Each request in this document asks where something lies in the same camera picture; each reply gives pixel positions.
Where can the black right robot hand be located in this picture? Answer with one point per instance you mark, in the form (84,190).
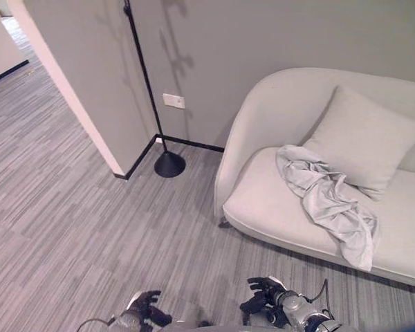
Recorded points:
(259,299)

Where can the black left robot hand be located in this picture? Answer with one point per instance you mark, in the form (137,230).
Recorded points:
(148,305)

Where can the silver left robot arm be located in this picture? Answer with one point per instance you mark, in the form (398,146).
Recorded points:
(122,321)

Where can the light grey sofa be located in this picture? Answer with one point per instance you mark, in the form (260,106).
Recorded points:
(326,173)

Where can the black clothes rack stand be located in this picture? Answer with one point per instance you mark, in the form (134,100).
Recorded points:
(160,117)

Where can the silver robot torso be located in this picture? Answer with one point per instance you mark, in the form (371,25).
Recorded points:
(224,328)

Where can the light grey garment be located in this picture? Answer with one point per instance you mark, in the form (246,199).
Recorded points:
(328,204)

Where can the light grey cushion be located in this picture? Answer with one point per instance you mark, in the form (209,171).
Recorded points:
(361,141)

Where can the white wall socket plate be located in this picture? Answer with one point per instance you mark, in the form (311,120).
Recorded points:
(174,101)

